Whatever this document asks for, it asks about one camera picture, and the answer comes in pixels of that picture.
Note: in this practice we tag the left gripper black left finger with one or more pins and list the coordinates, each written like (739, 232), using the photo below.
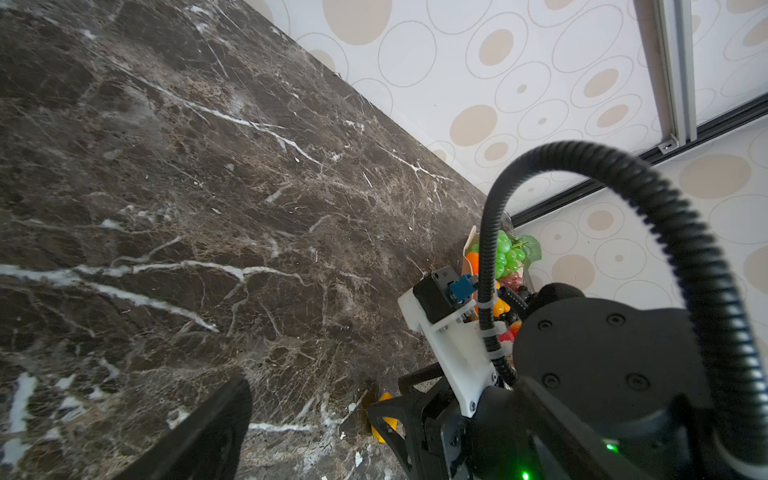
(206, 445)

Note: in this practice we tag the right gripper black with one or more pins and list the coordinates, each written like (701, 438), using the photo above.
(424, 427)

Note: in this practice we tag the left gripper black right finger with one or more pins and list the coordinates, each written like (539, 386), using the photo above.
(573, 443)

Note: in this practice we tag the strawberry red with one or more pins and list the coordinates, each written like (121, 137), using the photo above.
(510, 334)

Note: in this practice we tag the small yellow lemon top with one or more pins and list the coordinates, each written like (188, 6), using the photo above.
(500, 308)

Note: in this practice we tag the orange mandarin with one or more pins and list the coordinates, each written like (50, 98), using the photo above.
(473, 260)

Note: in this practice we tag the red grape bunch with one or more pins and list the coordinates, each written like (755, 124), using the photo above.
(513, 281)

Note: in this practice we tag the pink scalloped fruit bowl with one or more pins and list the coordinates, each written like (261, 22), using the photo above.
(471, 245)

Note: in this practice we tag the green grape bunch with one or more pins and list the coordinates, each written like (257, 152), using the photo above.
(515, 254)

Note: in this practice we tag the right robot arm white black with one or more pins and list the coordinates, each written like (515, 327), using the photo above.
(568, 387)

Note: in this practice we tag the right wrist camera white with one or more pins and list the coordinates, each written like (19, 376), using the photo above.
(440, 307)

